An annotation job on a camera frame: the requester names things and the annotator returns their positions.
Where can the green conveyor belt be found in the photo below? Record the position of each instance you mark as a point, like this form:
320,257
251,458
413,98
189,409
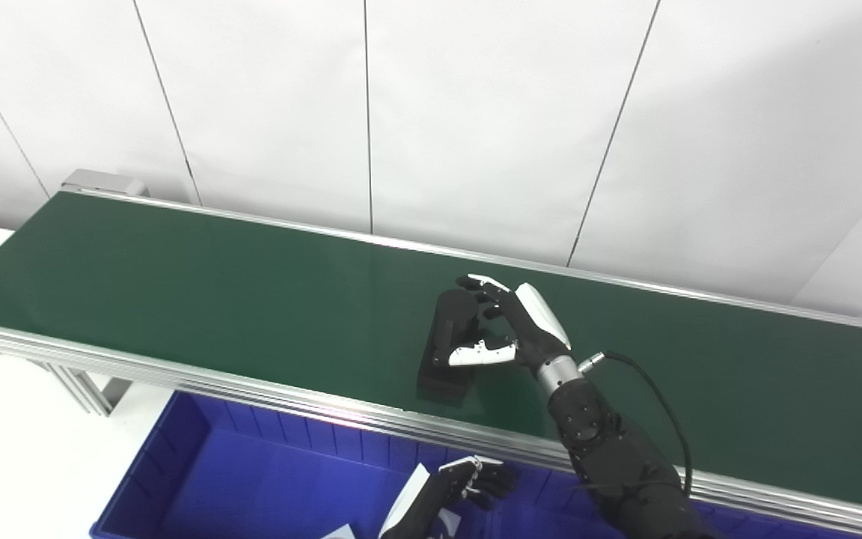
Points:
251,299

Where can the grey conveyor end box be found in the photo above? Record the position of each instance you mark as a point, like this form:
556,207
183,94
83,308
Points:
105,183

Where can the black cylinder-on-block part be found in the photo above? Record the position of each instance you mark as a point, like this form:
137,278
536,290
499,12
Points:
446,382

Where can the blue plastic bin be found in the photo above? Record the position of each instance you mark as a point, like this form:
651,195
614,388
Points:
543,516
266,479

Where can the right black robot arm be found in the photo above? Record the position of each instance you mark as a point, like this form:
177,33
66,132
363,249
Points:
618,457

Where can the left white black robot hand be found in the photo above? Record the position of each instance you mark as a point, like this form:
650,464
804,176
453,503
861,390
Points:
431,501

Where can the aluminium conveyor leg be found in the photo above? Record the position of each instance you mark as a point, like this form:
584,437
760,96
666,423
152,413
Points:
87,389

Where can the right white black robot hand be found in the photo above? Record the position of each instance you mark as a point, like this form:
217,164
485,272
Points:
536,329

